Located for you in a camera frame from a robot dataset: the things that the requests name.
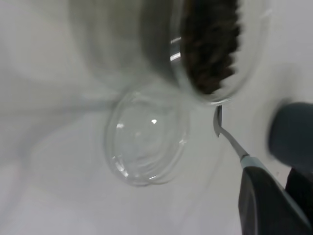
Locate dark grey ceramic mug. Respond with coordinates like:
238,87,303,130
267,102,313,169

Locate clear glass jar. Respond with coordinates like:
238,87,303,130
139,0,260,106

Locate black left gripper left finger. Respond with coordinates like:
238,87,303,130
238,165,313,235

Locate dark coffee beans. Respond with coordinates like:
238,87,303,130
180,0,242,95

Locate metal spoon light blue handle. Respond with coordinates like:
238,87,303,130
213,105,313,222

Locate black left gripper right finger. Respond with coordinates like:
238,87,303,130
285,167,313,216

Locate clear glass dish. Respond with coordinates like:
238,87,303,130
104,90,191,188

